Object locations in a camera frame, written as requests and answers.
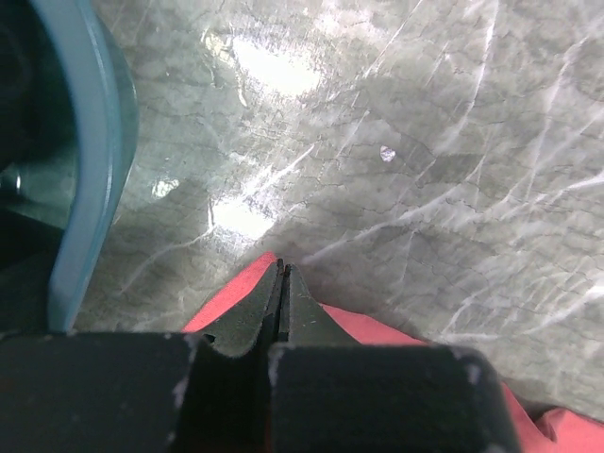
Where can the teal plastic basket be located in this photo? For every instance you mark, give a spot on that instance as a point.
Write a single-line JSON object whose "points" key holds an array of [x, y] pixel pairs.
{"points": [[104, 101]]}

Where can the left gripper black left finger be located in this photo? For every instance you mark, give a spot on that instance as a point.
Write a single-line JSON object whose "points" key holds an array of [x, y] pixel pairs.
{"points": [[204, 389]]}

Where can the black t shirt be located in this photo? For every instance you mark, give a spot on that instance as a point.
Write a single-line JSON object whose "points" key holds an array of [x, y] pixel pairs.
{"points": [[38, 165]]}

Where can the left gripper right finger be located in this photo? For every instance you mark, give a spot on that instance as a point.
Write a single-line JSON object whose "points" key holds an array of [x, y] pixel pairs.
{"points": [[331, 393]]}

